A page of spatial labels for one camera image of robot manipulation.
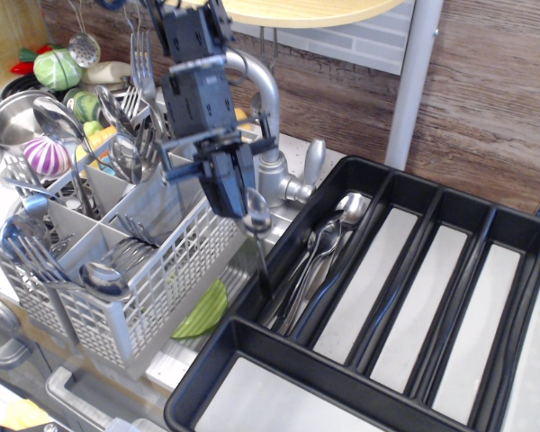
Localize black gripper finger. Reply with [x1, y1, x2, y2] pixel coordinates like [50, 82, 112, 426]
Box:
[236, 146, 256, 194]
[200, 155, 243, 218]

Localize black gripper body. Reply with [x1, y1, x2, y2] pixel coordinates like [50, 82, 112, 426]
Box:
[160, 56, 272, 183]

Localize small silver spoon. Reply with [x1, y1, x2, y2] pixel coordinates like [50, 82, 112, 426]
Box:
[243, 187, 273, 299]

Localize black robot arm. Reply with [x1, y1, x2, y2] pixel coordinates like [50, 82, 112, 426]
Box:
[147, 1, 277, 219]

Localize silver spoon in tray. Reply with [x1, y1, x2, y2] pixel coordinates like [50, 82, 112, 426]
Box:
[257, 218, 341, 336]
[276, 192, 371, 337]

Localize forks bundle in basket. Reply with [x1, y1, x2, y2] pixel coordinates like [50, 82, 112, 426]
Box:
[102, 214, 160, 273]

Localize grey plastic cutlery basket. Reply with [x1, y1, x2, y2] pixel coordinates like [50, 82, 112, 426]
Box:
[0, 99, 263, 382]

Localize large silver spoon back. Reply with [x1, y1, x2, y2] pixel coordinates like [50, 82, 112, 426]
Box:
[32, 96, 95, 219]

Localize silver spoon front basket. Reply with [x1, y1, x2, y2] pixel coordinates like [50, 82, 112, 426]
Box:
[79, 262, 131, 302]

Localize silver spoon basket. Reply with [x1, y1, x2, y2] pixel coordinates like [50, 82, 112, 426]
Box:
[79, 262, 131, 302]
[0, 214, 50, 264]

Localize silver spoon left basket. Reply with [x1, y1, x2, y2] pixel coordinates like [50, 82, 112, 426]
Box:
[0, 214, 50, 264]

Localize black cutlery tray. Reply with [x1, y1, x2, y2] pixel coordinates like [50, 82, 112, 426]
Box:
[164, 157, 540, 431]

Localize silver sink faucet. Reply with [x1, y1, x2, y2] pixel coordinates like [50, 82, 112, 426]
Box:
[226, 50, 316, 208]

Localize tall silver fork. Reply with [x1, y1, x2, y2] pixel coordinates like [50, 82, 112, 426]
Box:
[130, 31, 157, 109]

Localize wooden shelf board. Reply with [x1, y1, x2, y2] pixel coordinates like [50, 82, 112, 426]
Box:
[179, 0, 406, 30]

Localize hanging slotted ladle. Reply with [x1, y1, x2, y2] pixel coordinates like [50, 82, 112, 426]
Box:
[68, 1, 101, 68]

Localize green toy cabbage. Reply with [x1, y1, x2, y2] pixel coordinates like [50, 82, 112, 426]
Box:
[33, 49, 83, 91]

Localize purple striped toy onion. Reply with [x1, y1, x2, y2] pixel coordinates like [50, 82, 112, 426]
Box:
[23, 136, 70, 176]

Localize red toy pepper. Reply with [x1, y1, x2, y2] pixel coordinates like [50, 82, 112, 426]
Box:
[10, 44, 54, 76]

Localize steel pot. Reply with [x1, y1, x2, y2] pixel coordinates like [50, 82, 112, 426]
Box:
[0, 90, 53, 155]

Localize silver fork front left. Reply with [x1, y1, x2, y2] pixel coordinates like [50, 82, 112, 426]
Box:
[1, 234, 82, 291]

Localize silver faucet handle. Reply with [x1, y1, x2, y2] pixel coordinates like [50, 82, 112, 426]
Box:
[303, 139, 326, 186]

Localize grey metal post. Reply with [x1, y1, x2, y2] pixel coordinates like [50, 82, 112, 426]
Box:
[384, 0, 444, 170]

